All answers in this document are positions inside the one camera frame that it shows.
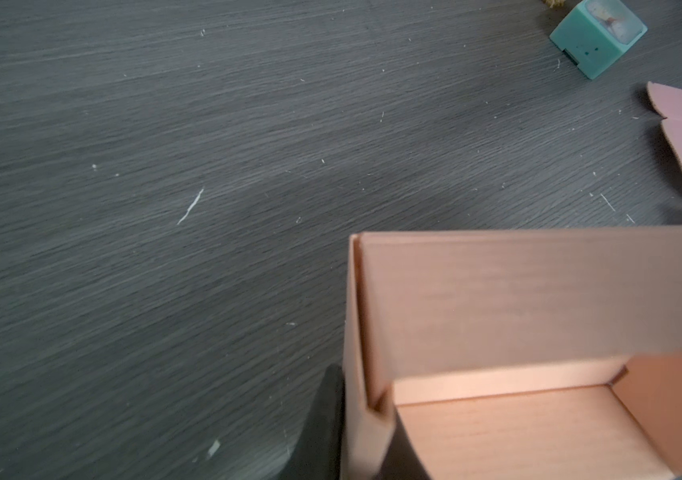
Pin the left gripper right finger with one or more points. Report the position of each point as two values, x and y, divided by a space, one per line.
401 462

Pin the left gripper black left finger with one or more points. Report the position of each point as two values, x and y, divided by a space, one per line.
317 453

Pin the orange cardboard box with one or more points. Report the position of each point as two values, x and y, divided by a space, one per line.
520 354

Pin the small teal alarm clock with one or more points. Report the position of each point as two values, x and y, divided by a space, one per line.
597 33

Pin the brown teddy bear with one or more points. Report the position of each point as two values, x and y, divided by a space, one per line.
555 3

